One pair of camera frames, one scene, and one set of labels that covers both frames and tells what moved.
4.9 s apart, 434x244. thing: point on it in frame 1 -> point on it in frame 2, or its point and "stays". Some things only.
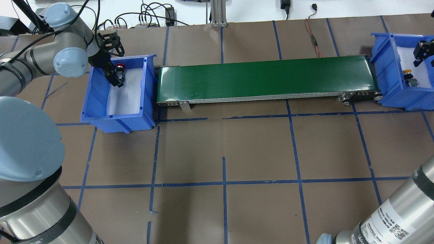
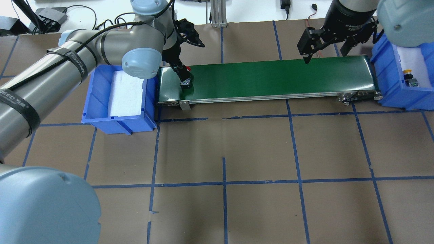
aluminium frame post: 218,7 stays
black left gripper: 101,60 -> 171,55
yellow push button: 409,79 stays
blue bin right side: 392,92 stays
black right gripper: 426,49 -> 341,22
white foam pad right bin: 420,73 stays
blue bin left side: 94,106 stays
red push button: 119,71 -> 185,83
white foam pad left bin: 126,100 stays
